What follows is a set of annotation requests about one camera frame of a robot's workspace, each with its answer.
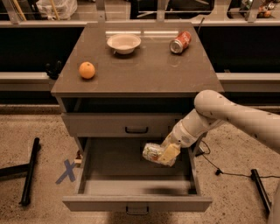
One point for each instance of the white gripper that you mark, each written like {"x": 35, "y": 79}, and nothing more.
{"x": 181, "y": 136}

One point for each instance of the green white 7up can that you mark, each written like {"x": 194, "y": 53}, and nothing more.
{"x": 152, "y": 151}

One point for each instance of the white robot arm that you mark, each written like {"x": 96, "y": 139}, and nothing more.
{"x": 210, "y": 110}

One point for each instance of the open grey middle drawer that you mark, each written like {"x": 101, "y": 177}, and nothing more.
{"x": 115, "y": 177}

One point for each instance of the grey drawer cabinet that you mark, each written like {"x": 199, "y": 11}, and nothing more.
{"x": 151, "y": 79}

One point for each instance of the red soda can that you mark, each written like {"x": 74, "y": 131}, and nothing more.
{"x": 181, "y": 42}

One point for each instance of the black stand leg right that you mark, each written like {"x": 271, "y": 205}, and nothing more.
{"x": 260, "y": 188}

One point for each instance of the black stand leg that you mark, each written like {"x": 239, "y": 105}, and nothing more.
{"x": 260, "y": 188}
{"x": 27, "y": 169}

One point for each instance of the blue tape cross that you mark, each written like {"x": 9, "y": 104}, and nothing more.
{"x": 69, "y": 172}

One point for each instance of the orange fruit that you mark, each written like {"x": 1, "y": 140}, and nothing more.
{"x": 87, "y": 70}

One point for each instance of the white bowl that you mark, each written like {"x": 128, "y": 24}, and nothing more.
{"x": 124, "y": 43}

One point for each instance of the black clamp object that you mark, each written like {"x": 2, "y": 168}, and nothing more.
{"x": 53, "y": 72}

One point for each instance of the black stand leg left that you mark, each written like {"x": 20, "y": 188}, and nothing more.
{"x": 27, "y": 169}

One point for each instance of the white plastic bag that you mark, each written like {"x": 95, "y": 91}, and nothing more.
{"x": 57, "y": 9}

